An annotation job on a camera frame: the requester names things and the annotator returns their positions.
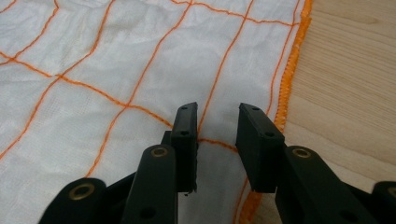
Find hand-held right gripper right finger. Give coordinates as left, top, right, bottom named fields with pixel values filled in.
left=234, top=103, right=287, bottom=194

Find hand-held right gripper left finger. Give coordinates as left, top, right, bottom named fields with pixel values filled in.
left=170, top=101, right=200, bottom=194

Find white cloth with orange grid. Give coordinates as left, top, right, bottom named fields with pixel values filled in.
left=0, top=0, right=314, bottom=224

